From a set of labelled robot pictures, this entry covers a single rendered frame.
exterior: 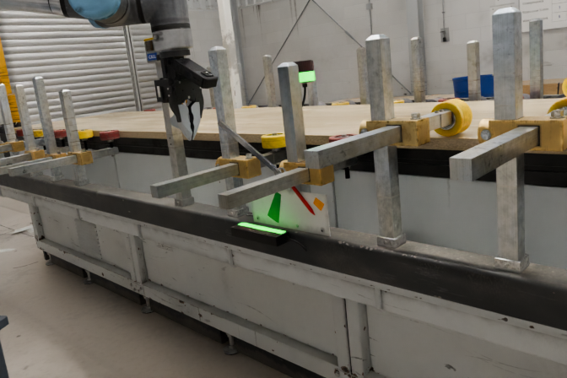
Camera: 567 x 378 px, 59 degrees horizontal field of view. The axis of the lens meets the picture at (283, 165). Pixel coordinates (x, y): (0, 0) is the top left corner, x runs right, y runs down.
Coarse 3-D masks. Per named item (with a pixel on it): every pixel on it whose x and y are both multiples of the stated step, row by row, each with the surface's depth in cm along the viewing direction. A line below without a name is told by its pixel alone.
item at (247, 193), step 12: (300, 168) 118; (336, 168) 124; (264, 180) 109; (276, 180) 109; (288, 180) 112; (300, 180) 115; (228, 192) 102; (240, 192) 102; (252, 192) 105; (264, 192) 107; (228, 204) 100; (240, 204) 102
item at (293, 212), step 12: (288, 192) 123; (300, 192) 120; (252, 204) 134; (264, 204) 130; (288, 204) 124; (300, 204) 121; (312, 204) 118; (324, 204) 116; (264, 216) 131; (288, 216) 125; (300, 216) 122; (312, 216) 119; (324, 216) 117; (300, 228) 123; (312, 228) 120; (324, 228) 117
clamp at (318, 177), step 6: (282, 162) 124; (288, 162) 121; (294, 162) 120; (300, 162) 119; (288, 168) 121; (294, 168) 120; (324, 168) 115; (330, 168) 117; (312, 174) 116; (318, 174) 115; (324, 174) 116; (330, 174) 117; (312, 180) 117; (318, 180) 115; (324, 180) 116; (330, 180) 117
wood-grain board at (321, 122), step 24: (96, 120) 301; (120, 120) 280; (144, 120) 261; (216, 120) 217; (240, 120) 205; (264, 120) 195; (312, 120) 177; (336, 120) 169; (360, 120) 162; (480, 120) 134; (312, 144) 142; (432, 144) 116; (456, 144) 112
